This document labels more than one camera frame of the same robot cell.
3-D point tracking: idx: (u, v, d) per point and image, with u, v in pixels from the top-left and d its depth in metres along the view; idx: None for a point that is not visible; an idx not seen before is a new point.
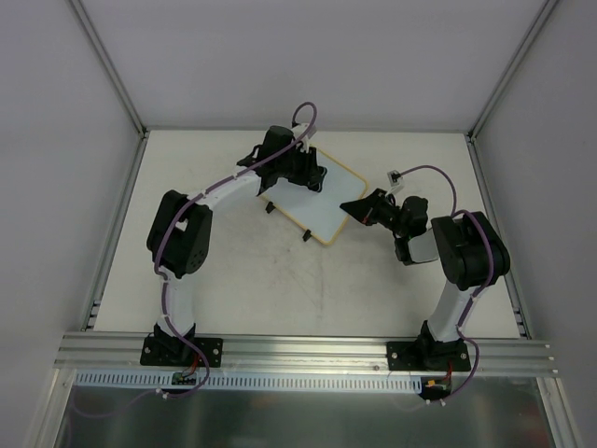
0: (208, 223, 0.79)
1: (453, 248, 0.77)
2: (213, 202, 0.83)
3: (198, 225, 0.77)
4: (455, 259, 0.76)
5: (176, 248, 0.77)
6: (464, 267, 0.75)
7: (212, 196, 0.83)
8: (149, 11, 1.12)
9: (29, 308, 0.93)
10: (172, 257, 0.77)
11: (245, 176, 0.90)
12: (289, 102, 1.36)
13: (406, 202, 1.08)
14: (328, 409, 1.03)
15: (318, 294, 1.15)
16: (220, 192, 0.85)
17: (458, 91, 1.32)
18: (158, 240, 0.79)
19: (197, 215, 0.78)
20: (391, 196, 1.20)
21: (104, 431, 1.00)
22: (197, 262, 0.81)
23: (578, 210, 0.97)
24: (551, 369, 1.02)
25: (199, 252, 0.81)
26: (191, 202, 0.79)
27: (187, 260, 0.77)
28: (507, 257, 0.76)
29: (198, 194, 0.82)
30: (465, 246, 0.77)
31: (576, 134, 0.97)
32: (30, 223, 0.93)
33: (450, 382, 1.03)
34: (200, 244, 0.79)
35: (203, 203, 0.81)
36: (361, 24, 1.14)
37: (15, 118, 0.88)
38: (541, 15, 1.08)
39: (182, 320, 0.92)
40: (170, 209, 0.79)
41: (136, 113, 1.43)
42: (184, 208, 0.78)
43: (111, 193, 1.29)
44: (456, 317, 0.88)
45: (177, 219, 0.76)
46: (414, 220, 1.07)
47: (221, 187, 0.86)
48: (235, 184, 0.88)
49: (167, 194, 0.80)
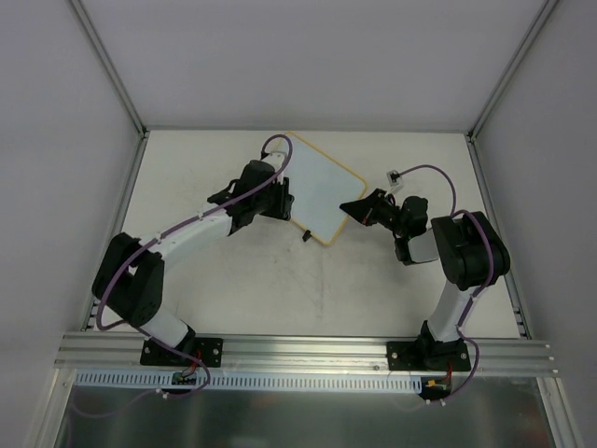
0: (159, 272, 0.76)
1: (453, 248, 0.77)
2: (168, 248, 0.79)
3: (145, 278, 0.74)
4: (454, 259, 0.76)
5: (122, 300, 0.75)
6: (464, 267, 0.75)
7: (167, 240, 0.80)
8: (148, 10, 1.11)
9: (30, 308, 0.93)
10: (118, 306, 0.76)
11: (213, 216, 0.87)
12: (290, 102, 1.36)
13: (407, 202, 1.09)
14: (328, 408, 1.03)
15: (318, 294, 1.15)
16: (178, 236, 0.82)
17: (459, 91, 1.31)
18: (101, 288, 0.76)
19: (145, 265, 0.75)
20: (391, 196, 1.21)
21: (105, 430, 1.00)
22: (148, 312, 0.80)
23: (579, 211, 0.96)
24: (551, 369, 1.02)
25: (150, 304, 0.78)
26: (141, 251, 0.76)
27: (133, 314, 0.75)
28: (507, 257, 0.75)
29: (152, 238, 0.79)
30: (467, 247, 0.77)
31: (576, 134, 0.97)
32: (30, 224, 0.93)
33: (451, 382, 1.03)
34: (149, 295, 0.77)
35: (157, 249, 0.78)
36: (361, 24, 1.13)
37: (14, 119, 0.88)
38: (542, 14, 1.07)
39: (171, 332, 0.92)
40: (118, 256, 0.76)
41: (136, 113, 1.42)
42: (132, 257, 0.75)
43: (111, 193, 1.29)
44: (456, 317, 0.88)
45: (123, 269, 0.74)
46: (413, 220, 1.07)
47: (178, 230, 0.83)
48: (199, 226, 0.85)
49: (117, 238, 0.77)
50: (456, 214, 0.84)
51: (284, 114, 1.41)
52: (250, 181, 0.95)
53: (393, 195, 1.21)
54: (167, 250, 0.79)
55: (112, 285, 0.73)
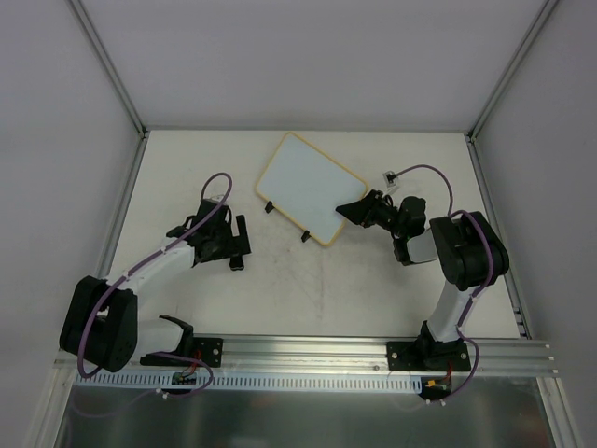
0: (132, 309, 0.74)
1: (452, 248, 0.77)
2: (137, 284, 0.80)
3: (120, 316, 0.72)
4: (454, 259, 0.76)
5: (98, 345, 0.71)
6: (464, 267, 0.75)
7: (135, 276, 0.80)
8: (149, 10, 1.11)
9: (30, 308, 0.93)
10: (94, 353, 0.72)
11: (175, 248, 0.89)
12: (289, 102, 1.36)
13: (403, 203, 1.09)
14: (328, 409, 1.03)
15: (318, 294, 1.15)
16: (145, 272, 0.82)
17: (459, 90, 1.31)
18: (72, 339, 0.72)
19: (118, 303, 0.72)
20: (387, 197, 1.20)
21: (105, 429, 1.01)
22: (124, 353, 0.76)
23: (579, 212, 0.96)
24: (551, 369, 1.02)
25: (126, 346, 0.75)
26: (111, 289, 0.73)
27: (112, 356, 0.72)
28: (506, 257, 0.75)
29: (120, 276, 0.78)
30: (469, 253, 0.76)
31: (576, 134, 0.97)
32: (29, 224, 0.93)
33: (451, 382, 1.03)
34: (125, 336, 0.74)
35: (127, 286, 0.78)
36: (360, 24, 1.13)
37: (14, 120, 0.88)
38: (541, 14, 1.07)
39: (168, 338, 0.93)
40: (87, 300, 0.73)
41: (136, 113, 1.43)
42: (104, 297, 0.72)
43: (111, 193, 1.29)
44: (456, 318, 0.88)
45: (97, 310, 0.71)
46: (413, 220, 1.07)
47: (145, 265, 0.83)
48: (163, 259, 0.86)
49: (82, 282, 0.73)
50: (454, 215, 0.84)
51: (284, 114, 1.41)
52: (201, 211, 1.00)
53: (389, 196, 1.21)
54: (136, 286, 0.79)
55: (88, 327, 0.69)
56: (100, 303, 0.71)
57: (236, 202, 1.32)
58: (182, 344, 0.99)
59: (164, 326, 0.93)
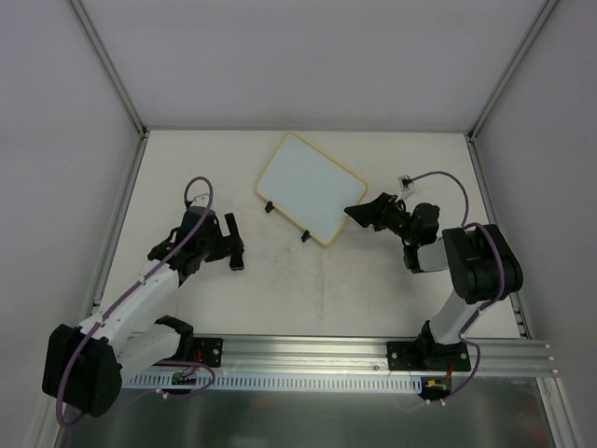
0: (109, 356, 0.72)
1: (465, 262, 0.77)
2: (114, 328, 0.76)
3: (96, 368, 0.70)
4: (465, 273, 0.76)
5: (78, 394, 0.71)
6: (474, 281, 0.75)
7: (111, 321, 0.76)
8: (148, 10, 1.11)
9: (30, 308, 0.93)
10: (76, 398, 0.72)
11: (155, 275, 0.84)
12: (289, 101, 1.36)
13: (417, 209, 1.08)
14: (327, 409, 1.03)
15: (318, 294, 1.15)
16: (122, 311, 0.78)
17: (460, 90, 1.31)
18: (54, 384, 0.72)
19: (93, 354, 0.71)
20: (400, 202, 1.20)
21: (106, 428, 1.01)
22: (110, 395, 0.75)
23: (579, 213, 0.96)
24: (551, 369, 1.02)
25: (110, 390, 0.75)
26: (86, 340, 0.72)
27: (94, 404, 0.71)
28: (520, 272, 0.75)
29: (94, 324, 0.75)
30: (480, 268, 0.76)
31: (576, 135, 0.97)
32: (30, 224, 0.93)
33: (451, 382, 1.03)
34: (105, 383, 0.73)
35: (102, 334, 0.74)
36: (361, 23, 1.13)
37: (15, 119, 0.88)
38: (541, 13, 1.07)
39: (167, 346, 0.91)
40: (62, 352, 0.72)
41: (136, 113, 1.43)
42: (78, 348, 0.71)
43: (111, 193, 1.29)
44: (459, 326, 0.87)
45: (74, 362, 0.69)
46: (425, 227, 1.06)
47: (121, 303, 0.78)
48: (142, 292, 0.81)
49: (57, 331, 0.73)
50: (468, 226, 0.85)
51: (284, 113, 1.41)
52: (184, 227, 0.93)
53: (402, 202, 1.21)
54: (113, 333, 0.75)
55: (63, 380, 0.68)
56: (76, 355, 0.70)
57: (237, 202, 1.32)
58: (183, 345, 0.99)
59: (162, 339, 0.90)
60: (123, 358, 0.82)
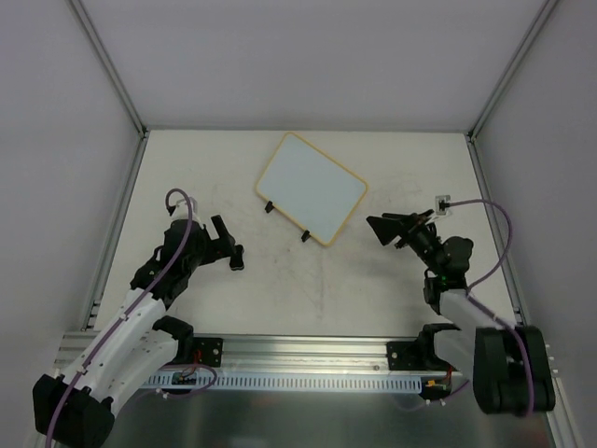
0: (93, 403, 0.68)
1: (494, 378, 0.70)
2: (96, 374, 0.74)
3: (81, 415, 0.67)
4: (492, 392, 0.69)
5: (69, 437, 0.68)
6: (499, 404, 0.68)
7: (93, 367, 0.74)
8: (148, 10, 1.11)
9: (30, 308, 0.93)
10: (67, 439, 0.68)
11: (136, 310, 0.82)
12: (289, 101, 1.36)
13: (448, 243, 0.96)
14: (327, 409, 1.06)
15: (318, 294, 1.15)
16: (104, 355, 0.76)
17: (460, 90, 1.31)
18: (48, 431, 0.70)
19: (76, 403, 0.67)
20: (431, 225, 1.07)
21: None
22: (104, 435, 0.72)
23: (580, 214, 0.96)
24: (551, 369, 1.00)
25: (104, 431, 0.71)
26: (71, 387, 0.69)
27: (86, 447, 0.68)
28: (550, 403, 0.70)
29: (76, 373, 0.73)
30: (506, 386, 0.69)
31: (577, 135, 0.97)
32: (30, 223, 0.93)
33: (451, 382, 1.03)
34: (96, 426, 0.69)
35: (84, 382, 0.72)
36: (361, 23, 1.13)
37: (15, 119, 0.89)
38: (543, 12, 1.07)
39: (162, 354, 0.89)
40: (48, 404, 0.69)
41: (136, 113, 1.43)
42: (61, 399, 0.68)
43: (111, 194, 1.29)
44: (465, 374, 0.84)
45: (62, 404, 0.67)
46: (452, 264, 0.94)
47: (102, 346, 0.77)
48: (123, 330, 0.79)
49: (40, 383, 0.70)
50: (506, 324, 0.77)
51: (284, 113, 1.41)
52: (168, 249, 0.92)
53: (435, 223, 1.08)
54: (95, 379, 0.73)
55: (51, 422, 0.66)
56: (65, 397, 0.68)
57: (237, 202, 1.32)
58: (183, 345, 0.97)
59: (159, 351, 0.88)
60: (116, 386, 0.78)
